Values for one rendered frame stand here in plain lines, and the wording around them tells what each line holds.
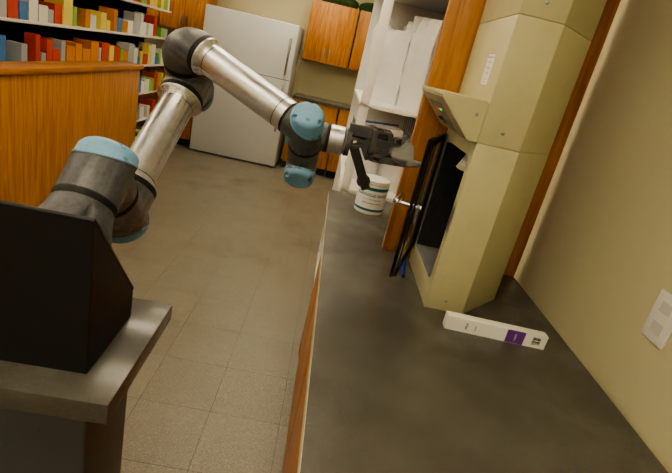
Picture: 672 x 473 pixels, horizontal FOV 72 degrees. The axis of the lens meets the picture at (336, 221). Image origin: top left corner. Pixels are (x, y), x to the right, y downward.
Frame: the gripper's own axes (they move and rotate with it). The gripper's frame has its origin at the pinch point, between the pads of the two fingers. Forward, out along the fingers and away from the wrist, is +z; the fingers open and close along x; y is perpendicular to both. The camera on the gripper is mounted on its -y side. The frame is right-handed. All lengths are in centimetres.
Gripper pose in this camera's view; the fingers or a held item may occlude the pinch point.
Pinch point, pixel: (417, 165)
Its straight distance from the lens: 125.0
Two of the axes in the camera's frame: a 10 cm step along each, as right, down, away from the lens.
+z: 9.8, 2.1, 0.6
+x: 0.1, -3.3, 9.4
